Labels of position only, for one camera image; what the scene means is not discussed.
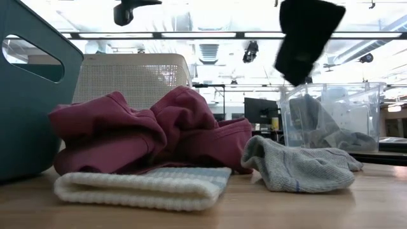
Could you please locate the grey cloth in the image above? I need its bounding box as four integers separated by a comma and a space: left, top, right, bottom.
288, 93, 378, 153

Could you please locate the grey sock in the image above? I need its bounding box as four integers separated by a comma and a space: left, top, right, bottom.
240, 134, 364, 194

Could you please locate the maroon cloth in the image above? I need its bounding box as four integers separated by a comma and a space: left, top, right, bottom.
47, 85, 254, 176

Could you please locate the white striped sock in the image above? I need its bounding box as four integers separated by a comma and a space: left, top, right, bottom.
53, 166, 233, 212

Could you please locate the black ceiling device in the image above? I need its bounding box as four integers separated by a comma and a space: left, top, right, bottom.
358, 52, 375, 64

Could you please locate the black computer monitor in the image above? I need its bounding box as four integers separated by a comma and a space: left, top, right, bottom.
244, 97, 281, 125

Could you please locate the clear plastic container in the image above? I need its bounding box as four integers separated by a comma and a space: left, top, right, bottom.
277, 81, 388, 154

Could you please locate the dark desk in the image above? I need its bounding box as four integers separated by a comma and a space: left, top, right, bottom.
348, 136, 407, 167

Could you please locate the white plastic basket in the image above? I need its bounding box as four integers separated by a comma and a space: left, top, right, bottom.
71, 53, 193, 111

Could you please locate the teal plastic bin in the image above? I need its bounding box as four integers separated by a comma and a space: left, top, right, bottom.
0, 0, 85, 183

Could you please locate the black overhead camera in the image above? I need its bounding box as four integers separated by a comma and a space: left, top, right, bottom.
242, 40, 259, 64

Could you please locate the grey ceiling duct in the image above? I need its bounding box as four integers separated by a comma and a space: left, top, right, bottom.
332, 14, 407, 66

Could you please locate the black metal post frame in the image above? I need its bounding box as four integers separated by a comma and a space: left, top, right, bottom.
191, 83, 227, 121

